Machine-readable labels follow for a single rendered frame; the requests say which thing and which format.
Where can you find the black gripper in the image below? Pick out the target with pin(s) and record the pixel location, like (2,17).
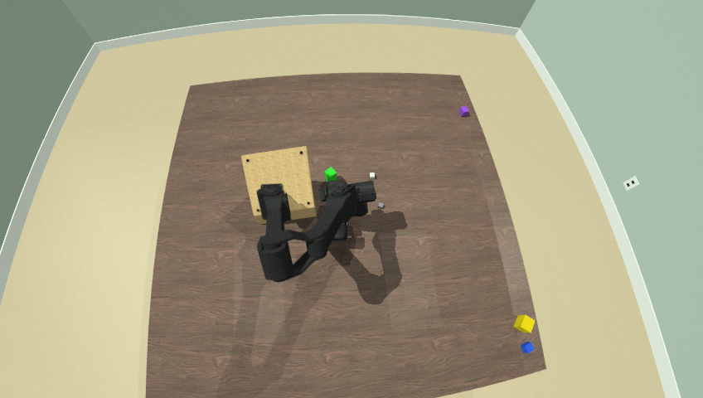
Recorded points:
(342,231)

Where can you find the small blue block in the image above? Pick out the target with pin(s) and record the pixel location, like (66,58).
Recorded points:
(527,347)

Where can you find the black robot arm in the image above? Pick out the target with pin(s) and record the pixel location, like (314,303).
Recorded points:
(343,202)

